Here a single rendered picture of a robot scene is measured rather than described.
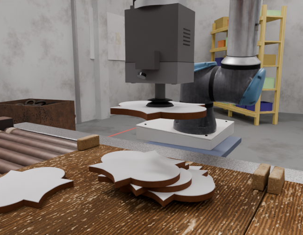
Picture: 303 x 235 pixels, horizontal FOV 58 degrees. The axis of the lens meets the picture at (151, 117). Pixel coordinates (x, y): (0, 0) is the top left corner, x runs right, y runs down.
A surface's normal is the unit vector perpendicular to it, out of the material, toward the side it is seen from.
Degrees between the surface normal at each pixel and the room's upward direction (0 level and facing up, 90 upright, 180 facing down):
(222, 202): 0
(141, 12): 90
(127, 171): 0
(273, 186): 88
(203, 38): 90
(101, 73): 90
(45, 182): 0
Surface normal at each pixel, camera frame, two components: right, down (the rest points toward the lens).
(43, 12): 0.86, 0.09
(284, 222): 0.00, -0.98
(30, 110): -0.35, 0.16
